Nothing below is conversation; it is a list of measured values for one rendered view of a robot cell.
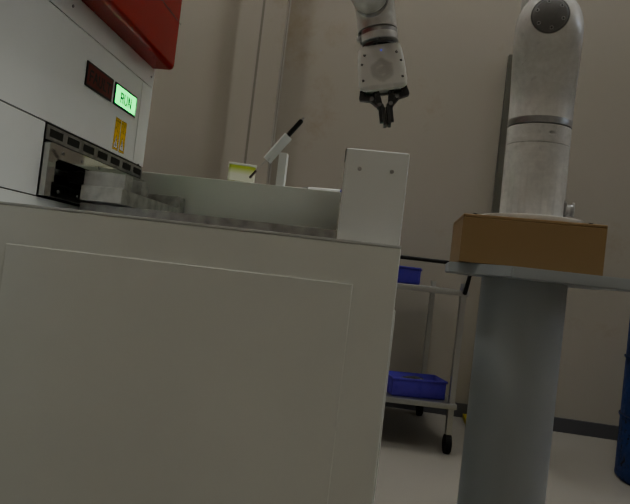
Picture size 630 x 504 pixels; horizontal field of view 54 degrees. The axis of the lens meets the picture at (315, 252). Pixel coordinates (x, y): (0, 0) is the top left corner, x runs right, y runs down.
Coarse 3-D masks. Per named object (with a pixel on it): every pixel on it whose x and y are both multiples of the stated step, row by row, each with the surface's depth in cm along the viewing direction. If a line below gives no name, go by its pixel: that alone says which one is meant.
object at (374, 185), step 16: (352, 160) 91; (368, 160) 90; (384, 160) 90; (400, 160) 90; (352, 176) 91; (368, 176) 90; (384, 176) 90; (400, 176) 90; (352, 192) 91; (368, 192) 90; (384, 192) 90; (400, 192) 90; (352, 208) 90; (368, 208) 90; (384, 208) 90; (400, 208) 90; (352, 224) 90; (368, 224) 90; (384, 224) 90; (400, 224) 90; (368, 240) 90; (384, 240) 90
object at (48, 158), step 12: (48, 144) 106; (48, 156) 106; (60, 156) 110; (72, 156) 114; (84, 156) 119; (48, 168) 106; (84, 168) 119; (96, 168) 124; (108, 168) 130; (48, 180) 107; (36, 192) 106; (48, 192) 107; (60, 192) 111; (72, 192) 116
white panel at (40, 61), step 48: (0, 0) 91; (48, 0) 103; (0, 48) 92; (48, 48) 104; (96, 48) 121; (0, 96) 93; (48, 96) 106; (96, 96) 123; (144, 96) 147; (0, 144) 94; (96, 144) 126; (144, 144) 151; (0, 192) 96
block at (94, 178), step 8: (88, 176) 114; (96, 176) 113; (104, 176) 113; (112, 176) 113; (120, 176) 113; (128, 176) 114; (88, 184) 113; (96, 184) 113; (104, 184) 113; (112, 184) 113; (120, 184) 113; (128, 184) 114
